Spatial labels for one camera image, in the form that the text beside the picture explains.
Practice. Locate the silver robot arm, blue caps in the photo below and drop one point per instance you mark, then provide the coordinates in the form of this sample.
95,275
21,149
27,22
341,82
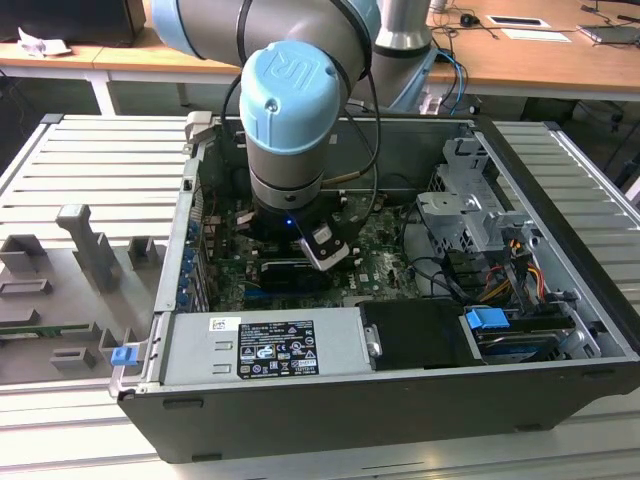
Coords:
285,100

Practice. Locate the black RAM slot bank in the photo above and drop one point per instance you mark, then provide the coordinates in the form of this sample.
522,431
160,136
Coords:
275,254

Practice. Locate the blue expansion slot retainers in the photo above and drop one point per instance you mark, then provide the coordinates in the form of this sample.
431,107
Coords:
189,265

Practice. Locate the black graphics card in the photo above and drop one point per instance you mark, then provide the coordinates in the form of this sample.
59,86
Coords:
290,280

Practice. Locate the green motherboard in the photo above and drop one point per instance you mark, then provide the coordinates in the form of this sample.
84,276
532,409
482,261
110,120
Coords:
385,265

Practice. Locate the grey power supply unit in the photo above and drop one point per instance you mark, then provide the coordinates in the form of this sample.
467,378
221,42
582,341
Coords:
200,350

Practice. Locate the silver metal drive cage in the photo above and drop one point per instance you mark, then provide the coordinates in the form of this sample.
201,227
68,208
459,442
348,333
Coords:
450,220

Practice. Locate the blue plastic case clip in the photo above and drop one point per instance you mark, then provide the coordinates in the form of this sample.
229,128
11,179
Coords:
124,356

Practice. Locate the pale blue teach pendant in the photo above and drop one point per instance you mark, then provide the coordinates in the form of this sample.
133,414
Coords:
415,82

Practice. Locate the open black PC case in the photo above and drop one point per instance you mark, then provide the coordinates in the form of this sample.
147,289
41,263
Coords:
350,425

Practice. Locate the grey parts rack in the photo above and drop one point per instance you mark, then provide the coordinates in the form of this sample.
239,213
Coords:
65,300

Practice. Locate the wooden desk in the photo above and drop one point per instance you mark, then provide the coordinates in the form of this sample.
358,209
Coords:
525,60
80,57
125,56

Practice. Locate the hard disk in blue carrier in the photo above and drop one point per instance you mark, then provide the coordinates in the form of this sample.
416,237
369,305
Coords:
485,319

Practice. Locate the green RAM stick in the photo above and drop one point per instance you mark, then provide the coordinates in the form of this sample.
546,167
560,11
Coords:
45,330

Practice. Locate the black computer mouse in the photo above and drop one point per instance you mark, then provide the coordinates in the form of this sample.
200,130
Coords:
469,20

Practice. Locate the black monitor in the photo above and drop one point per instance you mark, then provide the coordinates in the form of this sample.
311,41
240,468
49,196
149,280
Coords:
75,20

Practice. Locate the crumpled white paper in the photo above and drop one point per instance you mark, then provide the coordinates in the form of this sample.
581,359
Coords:
40,44

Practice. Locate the white paper sheet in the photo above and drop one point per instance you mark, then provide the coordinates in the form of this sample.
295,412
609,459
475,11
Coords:
537,35

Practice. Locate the grey laptop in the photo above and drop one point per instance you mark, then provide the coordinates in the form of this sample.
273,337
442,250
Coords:
612,35

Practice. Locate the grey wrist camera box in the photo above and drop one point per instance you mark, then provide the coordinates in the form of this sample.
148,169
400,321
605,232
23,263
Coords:
247,220

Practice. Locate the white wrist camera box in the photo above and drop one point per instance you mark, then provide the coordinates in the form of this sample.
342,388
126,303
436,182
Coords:
327,255

